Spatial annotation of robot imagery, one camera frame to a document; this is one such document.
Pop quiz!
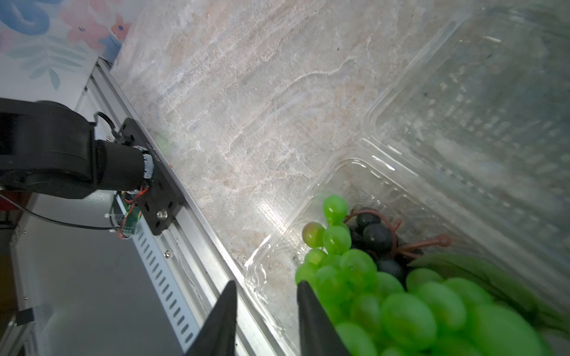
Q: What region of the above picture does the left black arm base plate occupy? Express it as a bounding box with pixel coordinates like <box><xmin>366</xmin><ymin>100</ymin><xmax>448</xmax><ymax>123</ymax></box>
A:
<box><xmin>118</xmin><ymin>118</ymin><xmax>184</xmax><ymax>236</ymax></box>

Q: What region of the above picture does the green grape bunch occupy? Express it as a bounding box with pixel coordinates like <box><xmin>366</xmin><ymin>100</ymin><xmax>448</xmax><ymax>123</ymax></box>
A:
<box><xmin>295</xmin><ymin>195</ymin><xmax>569</xmax><ymax>355</ymax></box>

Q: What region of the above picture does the clear plastic clamshell container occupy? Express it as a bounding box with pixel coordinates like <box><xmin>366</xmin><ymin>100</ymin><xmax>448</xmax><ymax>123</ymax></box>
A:
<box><xmin>245</xmin><ymin>1</ymin><xmax>569</xmax><ymax>355</ymax></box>

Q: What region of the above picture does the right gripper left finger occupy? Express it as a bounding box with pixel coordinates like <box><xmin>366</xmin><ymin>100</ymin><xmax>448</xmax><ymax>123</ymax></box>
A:
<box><xmin>186</xmin><ymin>280</ymin><xmax>238</xmax><ymax>356</ymax></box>

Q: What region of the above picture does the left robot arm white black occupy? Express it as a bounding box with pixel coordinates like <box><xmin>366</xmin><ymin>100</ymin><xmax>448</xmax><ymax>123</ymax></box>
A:
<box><xmin>1</xmin><ymin>99</ymin><xmax>155</xmax><ymax>199</ymax></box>

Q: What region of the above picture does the black grape bunch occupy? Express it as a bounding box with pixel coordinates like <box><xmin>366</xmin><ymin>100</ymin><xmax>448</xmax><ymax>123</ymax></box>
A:
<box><xmin>344</xmin><ymin>209</ymin><xmax>451</xmax><ymax>283</ymax></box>

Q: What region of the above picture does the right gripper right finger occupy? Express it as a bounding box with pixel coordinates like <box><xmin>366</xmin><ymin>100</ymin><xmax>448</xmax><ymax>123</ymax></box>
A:
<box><xmin>297</xmin><ymin>281</ymin><xmax>350</xmax><ymax>356</ymax></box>

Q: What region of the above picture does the aluminium front rail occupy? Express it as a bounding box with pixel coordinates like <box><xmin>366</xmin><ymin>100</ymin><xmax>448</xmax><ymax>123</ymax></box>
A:
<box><xmin>70</xmin><ymin>57</ymin><xmax>299</xmax><ymax>356</ymax></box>

